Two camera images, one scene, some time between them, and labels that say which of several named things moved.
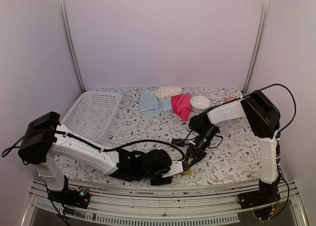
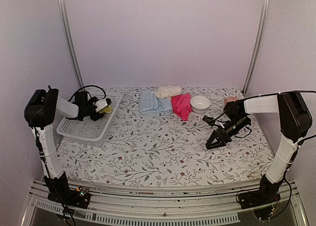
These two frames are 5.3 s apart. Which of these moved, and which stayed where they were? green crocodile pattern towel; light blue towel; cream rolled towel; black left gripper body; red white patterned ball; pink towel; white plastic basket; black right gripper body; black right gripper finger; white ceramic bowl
Moved: green crocodile pattern towel; black right gripper finger; black left gripper body; black right gripper body
Stayed: light blue towel; white ceramic bowl; cream rolled towel; white plastic basket; red white patterned ball; pink towel
